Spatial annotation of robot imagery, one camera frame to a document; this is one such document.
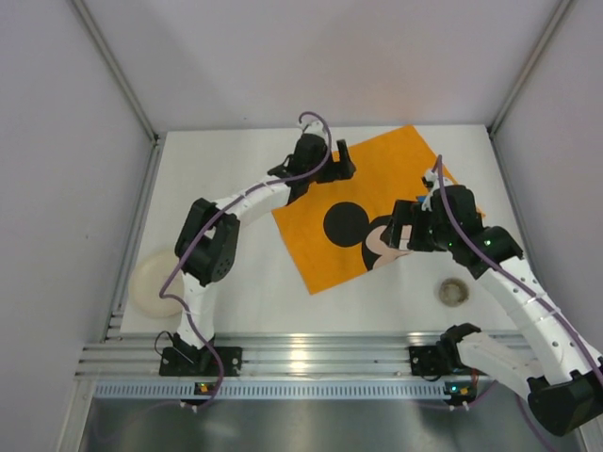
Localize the small grey ceramic cup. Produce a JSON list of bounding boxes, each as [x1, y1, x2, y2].
[[438, 278, 469, 308]]

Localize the purple cable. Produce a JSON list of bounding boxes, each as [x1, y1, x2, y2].
[[158, 110, 334, 412], [423, 154, 603, 444]]

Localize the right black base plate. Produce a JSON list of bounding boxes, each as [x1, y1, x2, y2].
[[408, 346, 453, 381]]

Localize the slotted grey cable duct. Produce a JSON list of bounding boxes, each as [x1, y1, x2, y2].
[[94, 379, 477, 400]]

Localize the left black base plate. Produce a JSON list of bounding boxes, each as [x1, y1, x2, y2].
[[158, 333, 242, 377]]

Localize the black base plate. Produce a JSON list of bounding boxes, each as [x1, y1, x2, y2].
[[158, 333, 242, 377], [408, 346, 453, 381]]

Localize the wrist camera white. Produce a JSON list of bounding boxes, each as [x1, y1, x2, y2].
[[419, 169, 448, 211], [299, 118, 327, 141]]

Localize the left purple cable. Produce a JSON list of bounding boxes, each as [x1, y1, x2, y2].
[[158, 110, 334, 412]]

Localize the orange cartoon mouse placemat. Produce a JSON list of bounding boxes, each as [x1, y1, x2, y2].
[[273, 125, 436, 295]]

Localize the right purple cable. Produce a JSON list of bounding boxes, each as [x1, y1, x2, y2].
[[423, 154, 603, 444]]

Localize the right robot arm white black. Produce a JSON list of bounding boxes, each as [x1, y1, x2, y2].
[[381, 184, 602, 436]]

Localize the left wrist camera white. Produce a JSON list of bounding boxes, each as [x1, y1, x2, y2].
[[299, 118, 327, 141]]

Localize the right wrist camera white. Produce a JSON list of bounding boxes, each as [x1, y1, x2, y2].
[[419, 169, 448, 211]]

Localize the cream round plate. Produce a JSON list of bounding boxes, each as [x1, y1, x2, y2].
[[128, 250, 182, 319]]

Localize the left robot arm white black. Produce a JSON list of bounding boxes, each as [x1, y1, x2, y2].
[[174, 133, 356, 349]]

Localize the aluminium mounting rail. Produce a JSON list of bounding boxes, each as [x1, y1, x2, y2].
[[75, 332, 439, 379]]

